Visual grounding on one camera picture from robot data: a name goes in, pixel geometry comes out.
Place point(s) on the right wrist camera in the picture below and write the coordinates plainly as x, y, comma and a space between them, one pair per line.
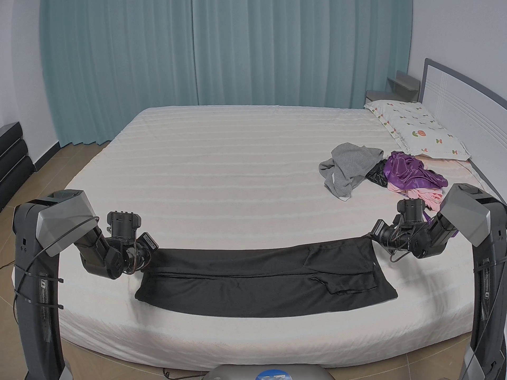
379, 228

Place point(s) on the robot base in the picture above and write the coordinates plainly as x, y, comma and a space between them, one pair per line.
269, 374

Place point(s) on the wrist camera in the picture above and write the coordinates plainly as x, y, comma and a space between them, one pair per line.
379, 228
149, 242

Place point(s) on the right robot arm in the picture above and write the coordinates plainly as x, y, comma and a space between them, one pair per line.
467, 212

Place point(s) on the shiny black garment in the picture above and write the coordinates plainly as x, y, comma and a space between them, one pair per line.
377, 176

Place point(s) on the bed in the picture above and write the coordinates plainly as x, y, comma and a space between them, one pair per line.
237, 156

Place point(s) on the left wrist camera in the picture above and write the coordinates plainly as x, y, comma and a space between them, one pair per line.
149, 242

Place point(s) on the blue-green curtain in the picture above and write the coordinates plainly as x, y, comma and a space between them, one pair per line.
301, 38
119, 54

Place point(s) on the grey bedside table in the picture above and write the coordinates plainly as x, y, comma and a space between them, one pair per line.
402, 83

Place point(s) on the white printed pillow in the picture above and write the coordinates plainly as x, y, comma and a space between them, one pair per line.
416, 127

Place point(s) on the purple garment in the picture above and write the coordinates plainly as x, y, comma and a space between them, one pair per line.
408, 170

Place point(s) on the pink garment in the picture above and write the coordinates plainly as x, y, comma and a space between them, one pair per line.
426, 198

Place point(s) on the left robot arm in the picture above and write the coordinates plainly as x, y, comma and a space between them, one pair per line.
59, 220

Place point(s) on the black T-shirt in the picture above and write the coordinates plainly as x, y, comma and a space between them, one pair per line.
257, 279

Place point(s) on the black chest of drawers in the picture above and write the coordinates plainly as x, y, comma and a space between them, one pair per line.
14, 164

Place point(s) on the grey garment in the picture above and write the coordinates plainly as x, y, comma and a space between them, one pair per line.
350, 164

